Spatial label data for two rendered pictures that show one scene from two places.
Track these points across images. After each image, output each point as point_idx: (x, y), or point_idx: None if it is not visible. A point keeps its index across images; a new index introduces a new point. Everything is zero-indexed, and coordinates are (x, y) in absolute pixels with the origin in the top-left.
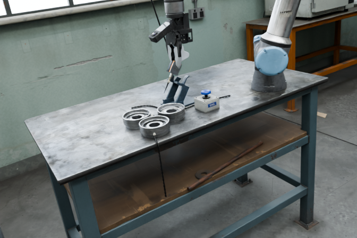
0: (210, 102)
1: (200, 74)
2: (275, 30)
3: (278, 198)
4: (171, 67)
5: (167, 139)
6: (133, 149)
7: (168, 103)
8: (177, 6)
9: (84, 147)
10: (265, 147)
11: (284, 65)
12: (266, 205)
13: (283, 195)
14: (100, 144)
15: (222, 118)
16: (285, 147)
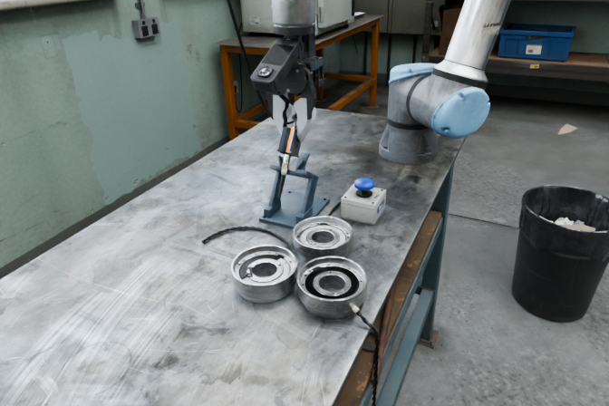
0: (379, 203)
1: (260, 141)
2: (473, 57)
3: (412, 322)
4: (292, 141)
5: (378, 312)
6: (336, 363)
7: (304, 220)
8: (311, 8)
9: (198, 402)
10: (413, 253)
11: (484, 118)
12: (405, 339)
13: (415, 314)
14: (235, 376)
15: (418, 231)
16: (431, 245)
